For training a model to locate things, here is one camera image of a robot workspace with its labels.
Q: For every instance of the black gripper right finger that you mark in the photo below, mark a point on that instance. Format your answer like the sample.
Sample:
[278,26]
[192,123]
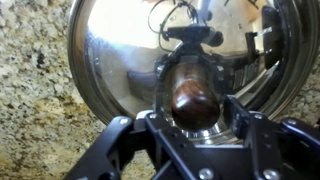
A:
[276,150]

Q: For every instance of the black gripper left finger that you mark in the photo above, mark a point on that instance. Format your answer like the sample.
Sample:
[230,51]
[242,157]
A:
[140,146]

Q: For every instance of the steel lid with wooden knob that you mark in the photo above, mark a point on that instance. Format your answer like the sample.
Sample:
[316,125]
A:
[133,53]

